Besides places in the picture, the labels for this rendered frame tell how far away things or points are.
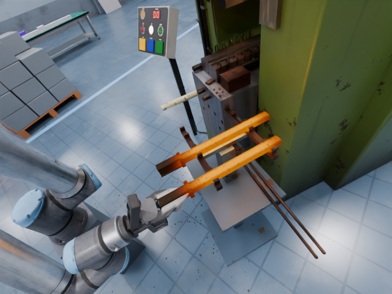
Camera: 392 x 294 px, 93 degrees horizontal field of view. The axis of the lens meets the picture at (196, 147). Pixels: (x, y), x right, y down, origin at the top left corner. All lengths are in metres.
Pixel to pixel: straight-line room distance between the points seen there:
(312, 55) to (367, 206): 1.28
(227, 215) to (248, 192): 0.13
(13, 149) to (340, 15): 0.95
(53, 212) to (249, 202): 0.84
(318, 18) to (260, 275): 1.32
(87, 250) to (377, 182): 1.82
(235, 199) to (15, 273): 0.70
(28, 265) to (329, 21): 1.01
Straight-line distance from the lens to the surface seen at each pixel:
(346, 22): 0.76
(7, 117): 3.68
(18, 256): 0.70
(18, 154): 0.72
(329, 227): 1.62
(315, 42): 0.70
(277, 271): 1.47
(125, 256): 0.77
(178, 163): 0.66
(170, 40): 1.39
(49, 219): 1.08
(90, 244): 0.63
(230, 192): 0.85
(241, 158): 0.61
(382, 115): 1.22
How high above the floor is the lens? 1.45
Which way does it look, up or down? 48 degrees down
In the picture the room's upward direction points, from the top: 19 degrees counter-clockwise
